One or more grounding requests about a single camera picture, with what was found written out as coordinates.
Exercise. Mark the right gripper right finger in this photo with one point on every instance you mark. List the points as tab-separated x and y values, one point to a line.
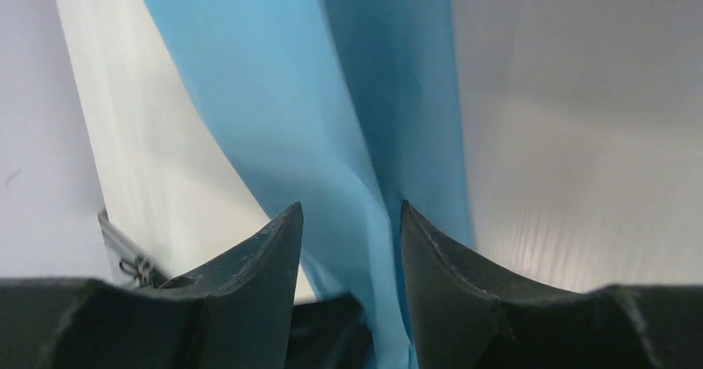
469	312

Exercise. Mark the blue wrapping paper sheet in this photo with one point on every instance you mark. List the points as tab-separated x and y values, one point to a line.
349	107

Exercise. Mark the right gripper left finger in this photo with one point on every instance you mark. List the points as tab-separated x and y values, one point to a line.
234	311

